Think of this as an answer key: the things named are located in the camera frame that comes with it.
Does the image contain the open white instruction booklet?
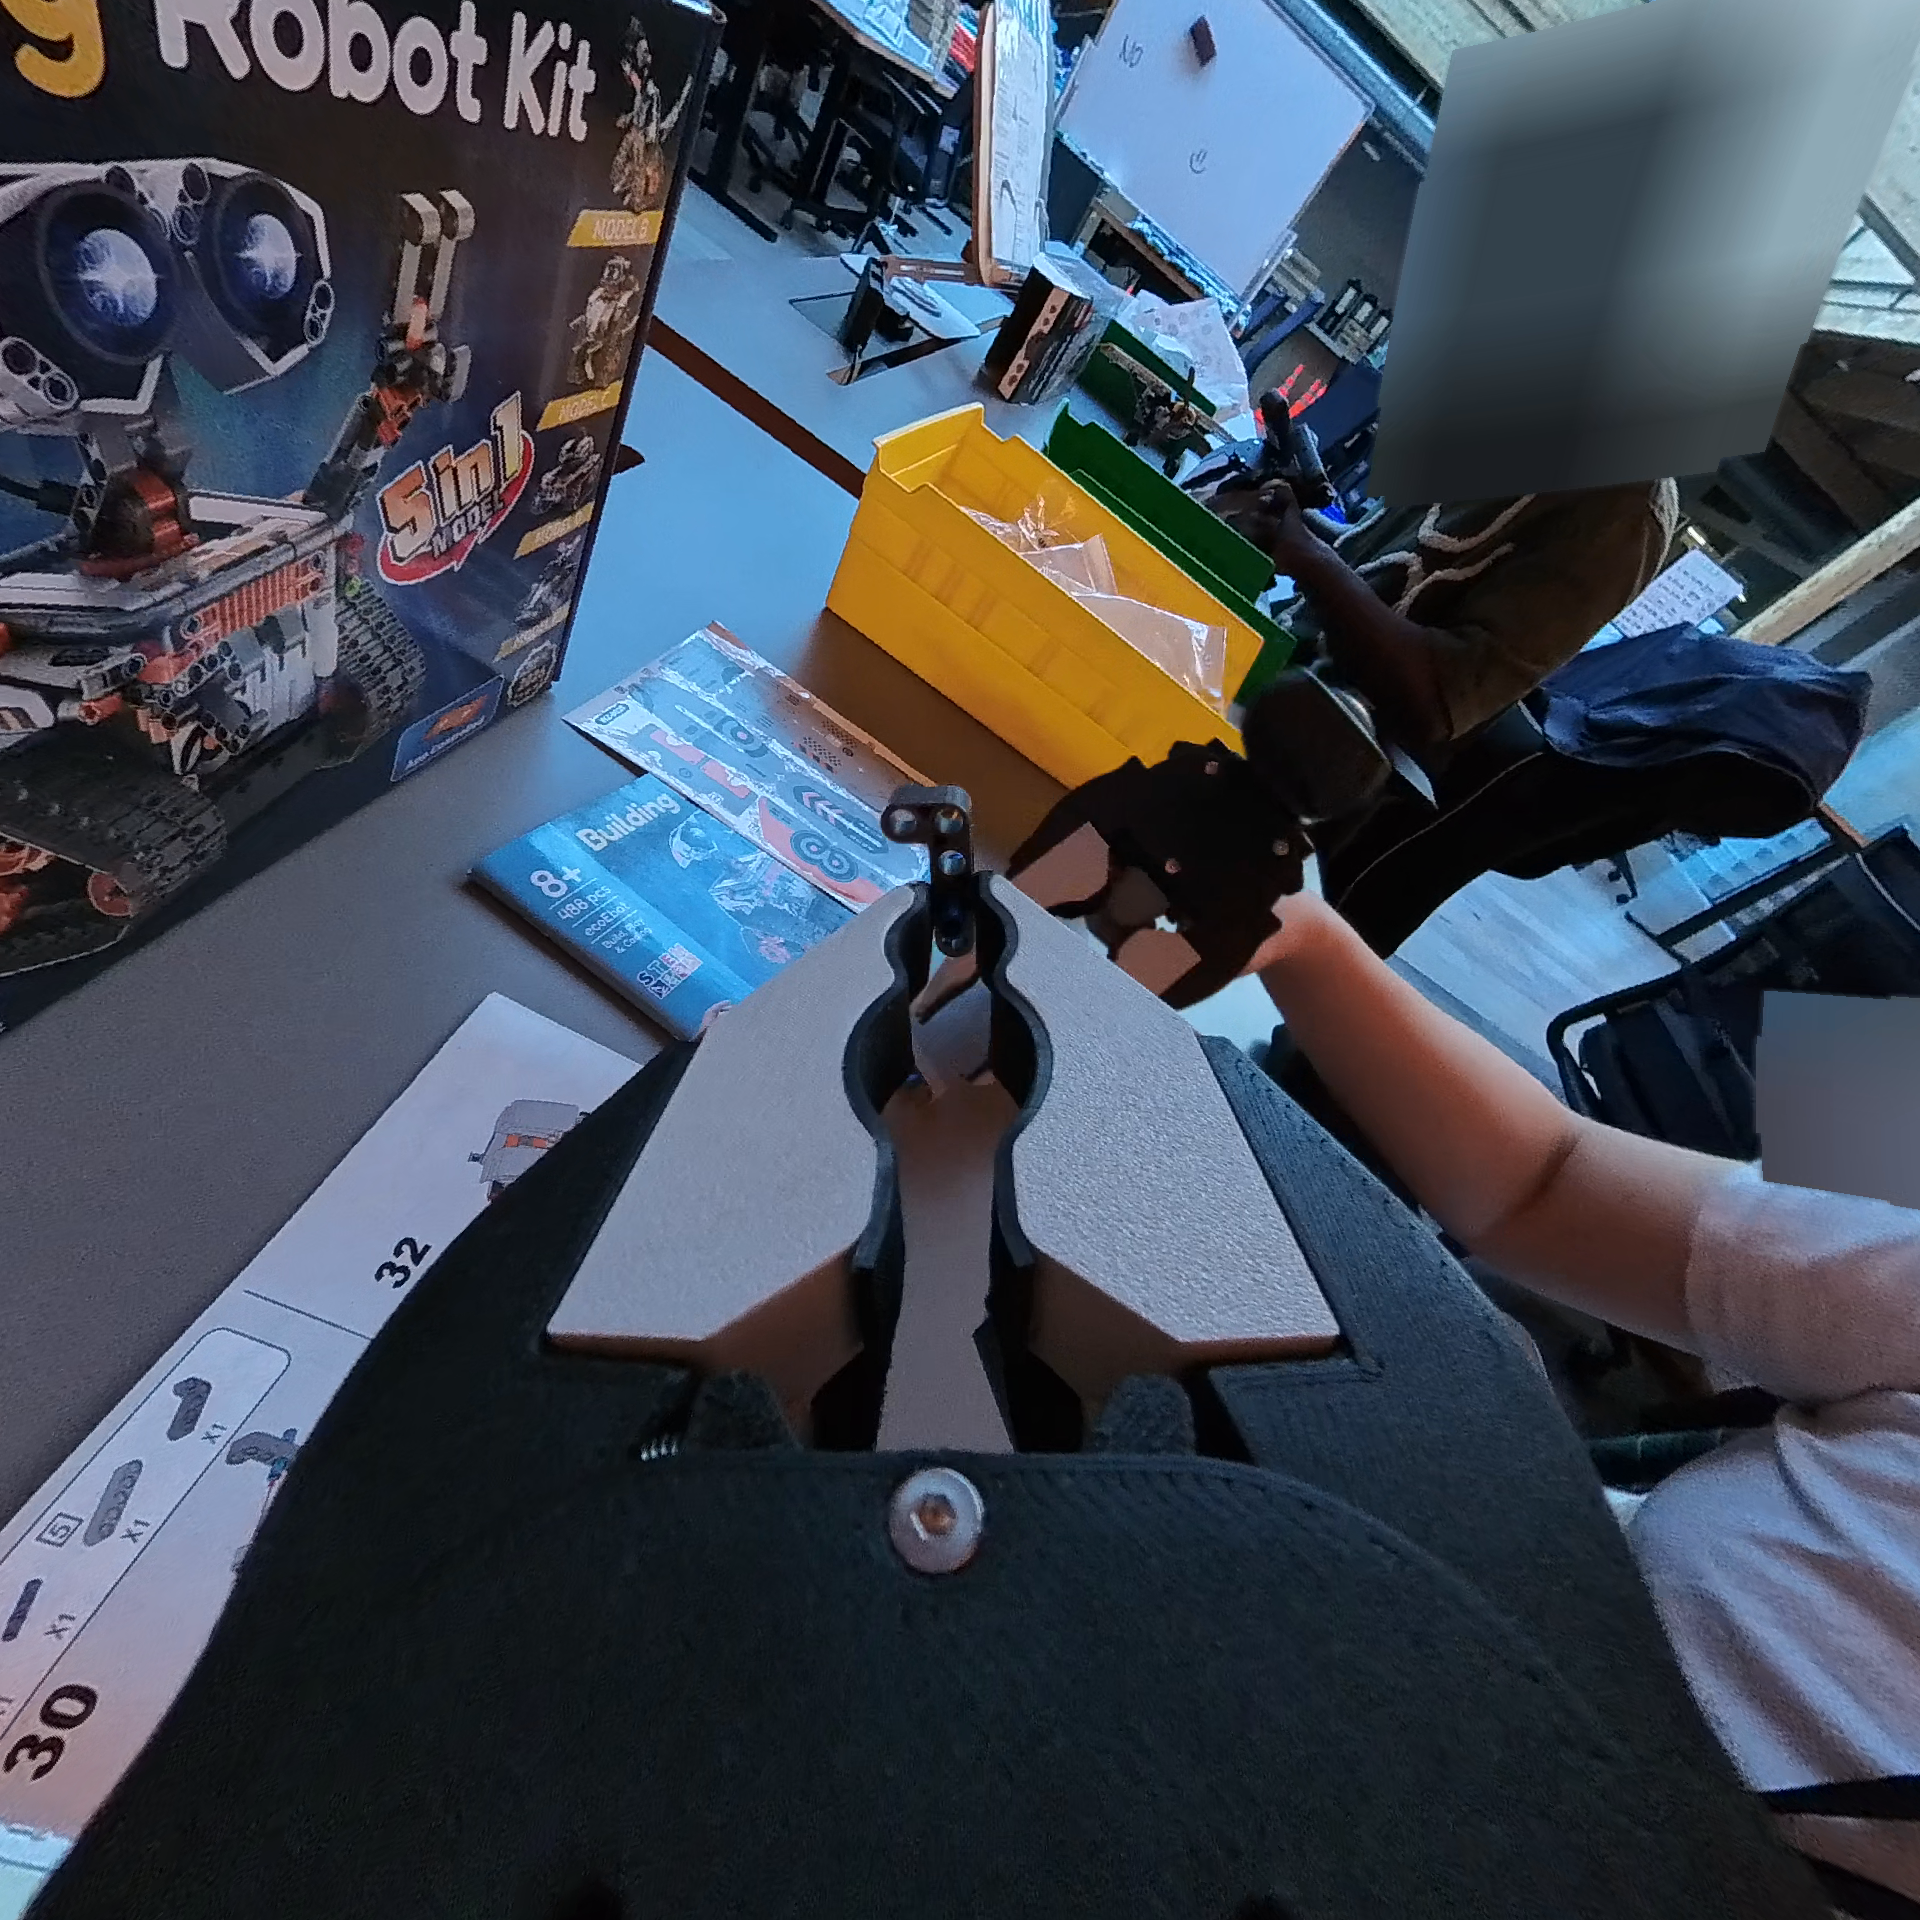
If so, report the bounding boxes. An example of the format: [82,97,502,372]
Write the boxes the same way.
[0,990,663,1847]

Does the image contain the yellow plastic bin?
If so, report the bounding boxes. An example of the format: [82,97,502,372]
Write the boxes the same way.
[825,403,1269,789]

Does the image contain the whiteboard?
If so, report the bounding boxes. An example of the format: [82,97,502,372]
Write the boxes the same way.
[1049,0,1374,302]

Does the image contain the clear plastic bag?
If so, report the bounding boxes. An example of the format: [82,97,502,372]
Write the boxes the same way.
[959,502,1231,705]

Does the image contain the black harness strap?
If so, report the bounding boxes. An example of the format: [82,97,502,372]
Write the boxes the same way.
[1754,1769,1920,1823]

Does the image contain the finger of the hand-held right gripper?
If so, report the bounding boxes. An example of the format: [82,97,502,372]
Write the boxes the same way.
[1034,829,1127,917]
[1111,913,1255,1011]

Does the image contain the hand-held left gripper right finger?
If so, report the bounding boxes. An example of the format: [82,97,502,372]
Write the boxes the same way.
[975,872,1341,1451]

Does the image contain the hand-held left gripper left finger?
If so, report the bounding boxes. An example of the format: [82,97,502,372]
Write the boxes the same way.
[546,881,922,1451]

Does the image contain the robot sticker sheet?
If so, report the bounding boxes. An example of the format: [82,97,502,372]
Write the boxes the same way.
[561,621,938,917]

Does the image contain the dark green plaid cloth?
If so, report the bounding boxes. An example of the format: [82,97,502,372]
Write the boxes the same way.
[1591,1424,1777,1488]

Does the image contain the grey holed beam with blue pin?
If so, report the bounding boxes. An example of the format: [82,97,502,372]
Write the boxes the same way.
[881,784,975,963]

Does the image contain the grey desk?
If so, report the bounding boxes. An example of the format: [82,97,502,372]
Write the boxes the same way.
[0,323,1327,1518]

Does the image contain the wooden easel board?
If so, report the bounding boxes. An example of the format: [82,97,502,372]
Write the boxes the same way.
[967,0,1058,287]

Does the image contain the robot kit box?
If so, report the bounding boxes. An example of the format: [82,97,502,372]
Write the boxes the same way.
[0,0,729,1038]

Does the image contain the green plastic bin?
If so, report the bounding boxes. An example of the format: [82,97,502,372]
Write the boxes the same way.
[1041,403,1297,705]
[1071,336,1248,453]

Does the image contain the navy jacket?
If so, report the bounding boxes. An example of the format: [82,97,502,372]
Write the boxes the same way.
[1528,621,1875,840]

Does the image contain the person's right forearm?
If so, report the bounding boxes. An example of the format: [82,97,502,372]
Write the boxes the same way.
[1251,884,1786,1359]

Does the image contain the grey table with wooden edge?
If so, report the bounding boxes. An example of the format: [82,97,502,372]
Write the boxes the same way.
[646,142,1142,495]

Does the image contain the black office chair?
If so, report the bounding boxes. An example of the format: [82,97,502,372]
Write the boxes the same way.
[1545,832,1920,1163]

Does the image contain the blue instruction booklet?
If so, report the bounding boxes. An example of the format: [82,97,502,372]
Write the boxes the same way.
[471,773,902,1044]

